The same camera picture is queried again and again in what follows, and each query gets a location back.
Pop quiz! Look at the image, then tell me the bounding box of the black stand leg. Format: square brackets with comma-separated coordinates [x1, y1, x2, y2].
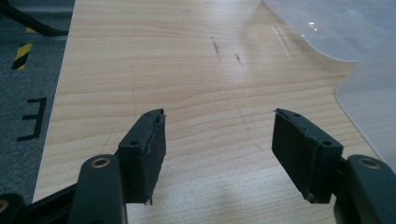
[0, 0, 70, 37]

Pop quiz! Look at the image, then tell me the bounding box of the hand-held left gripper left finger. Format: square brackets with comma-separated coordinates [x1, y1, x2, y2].
[117, 108, 167, 206]

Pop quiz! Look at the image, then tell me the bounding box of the clear plastic sheet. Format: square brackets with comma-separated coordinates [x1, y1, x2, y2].
[262, 0, 396, 174]

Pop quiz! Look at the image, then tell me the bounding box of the black tape floor mark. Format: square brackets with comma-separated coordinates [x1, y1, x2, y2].
[16, 96, 48, 142]

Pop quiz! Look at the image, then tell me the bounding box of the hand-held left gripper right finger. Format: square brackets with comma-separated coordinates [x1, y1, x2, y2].
[271, 107, 345, 204]

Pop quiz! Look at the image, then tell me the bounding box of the yellow black hazard tape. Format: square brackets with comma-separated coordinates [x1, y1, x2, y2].
[11, 26, 37, 71]

